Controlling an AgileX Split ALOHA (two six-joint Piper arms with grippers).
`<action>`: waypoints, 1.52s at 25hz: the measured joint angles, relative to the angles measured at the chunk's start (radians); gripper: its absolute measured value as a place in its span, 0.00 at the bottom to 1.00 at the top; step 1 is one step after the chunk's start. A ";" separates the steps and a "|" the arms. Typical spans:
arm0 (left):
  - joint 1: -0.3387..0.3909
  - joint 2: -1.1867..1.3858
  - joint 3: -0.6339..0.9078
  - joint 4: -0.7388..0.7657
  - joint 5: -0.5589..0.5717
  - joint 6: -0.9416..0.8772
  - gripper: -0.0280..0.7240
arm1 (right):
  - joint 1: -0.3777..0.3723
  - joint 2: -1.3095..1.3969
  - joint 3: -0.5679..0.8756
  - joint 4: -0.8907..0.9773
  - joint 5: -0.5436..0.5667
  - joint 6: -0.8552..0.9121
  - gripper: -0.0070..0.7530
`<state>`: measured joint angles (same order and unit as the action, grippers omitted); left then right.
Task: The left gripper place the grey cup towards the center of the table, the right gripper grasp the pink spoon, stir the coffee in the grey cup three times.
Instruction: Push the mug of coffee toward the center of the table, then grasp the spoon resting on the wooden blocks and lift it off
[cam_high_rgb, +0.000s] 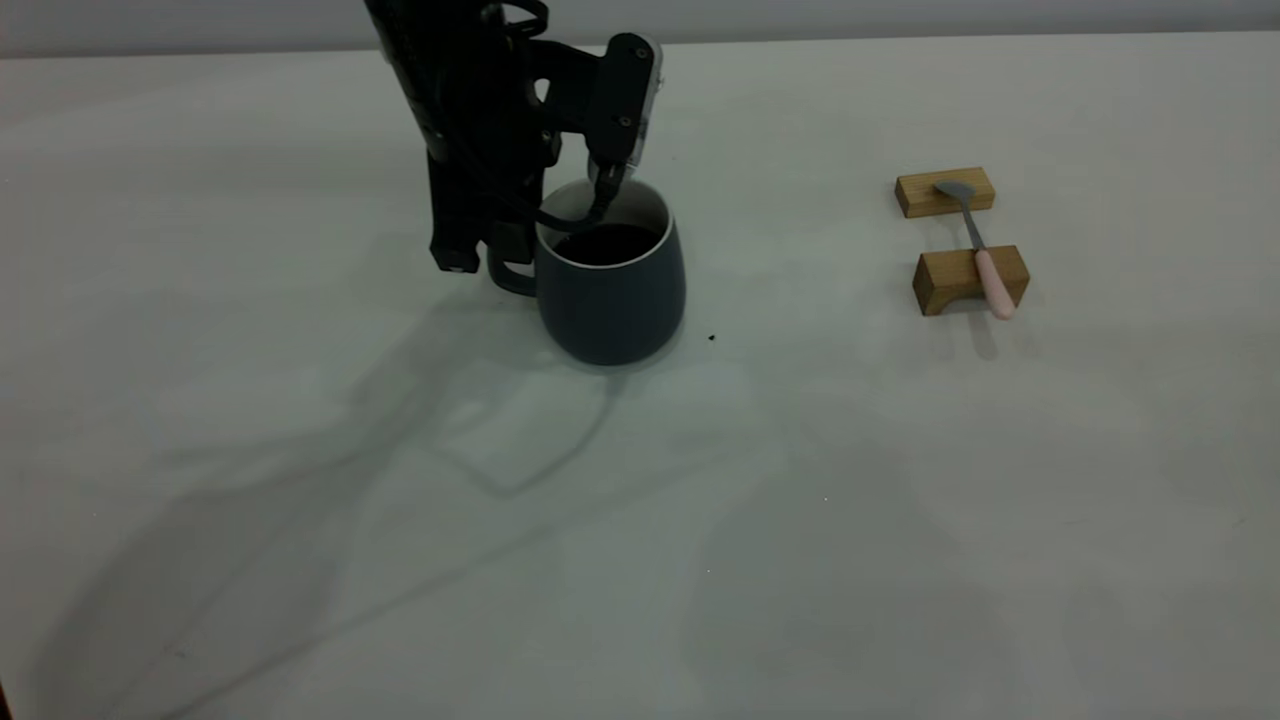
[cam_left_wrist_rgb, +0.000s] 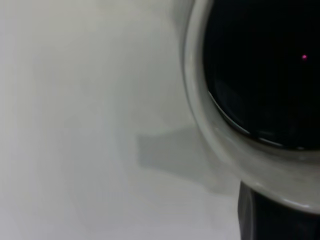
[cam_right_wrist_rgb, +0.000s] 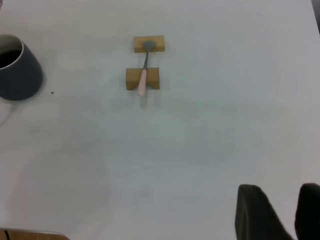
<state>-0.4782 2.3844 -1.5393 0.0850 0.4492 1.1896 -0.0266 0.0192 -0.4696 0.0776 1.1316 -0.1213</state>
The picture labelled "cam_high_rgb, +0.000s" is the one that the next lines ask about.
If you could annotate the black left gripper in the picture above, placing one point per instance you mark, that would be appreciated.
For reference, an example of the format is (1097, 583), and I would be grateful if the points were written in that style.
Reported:
(490, 160)

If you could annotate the dark grey ceramic cup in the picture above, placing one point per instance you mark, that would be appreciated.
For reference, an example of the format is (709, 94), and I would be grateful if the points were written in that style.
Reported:
(610, 310)

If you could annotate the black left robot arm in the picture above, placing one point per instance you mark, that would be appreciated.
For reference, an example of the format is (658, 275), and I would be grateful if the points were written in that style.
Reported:
(440, 50)

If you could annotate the flat wooden block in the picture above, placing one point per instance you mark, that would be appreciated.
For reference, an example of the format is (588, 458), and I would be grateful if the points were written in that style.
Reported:
(920, 195)

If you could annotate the arched wooden block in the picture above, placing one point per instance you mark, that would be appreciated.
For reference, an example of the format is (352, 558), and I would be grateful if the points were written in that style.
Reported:
(945, 280)

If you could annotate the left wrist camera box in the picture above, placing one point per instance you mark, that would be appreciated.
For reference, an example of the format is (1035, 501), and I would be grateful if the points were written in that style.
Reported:
(622, 95)

